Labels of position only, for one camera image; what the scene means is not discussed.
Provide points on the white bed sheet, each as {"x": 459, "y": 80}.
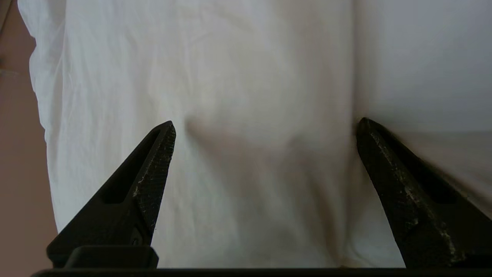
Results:
{"x": 423, "y": 65}

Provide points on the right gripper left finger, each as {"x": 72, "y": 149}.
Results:
{"x": 115, "y": 227}

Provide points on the white duvet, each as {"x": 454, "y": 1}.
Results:
{"x": 200, "y": 115}

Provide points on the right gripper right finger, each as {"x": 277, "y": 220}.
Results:
{"x": 426, "y": 227}

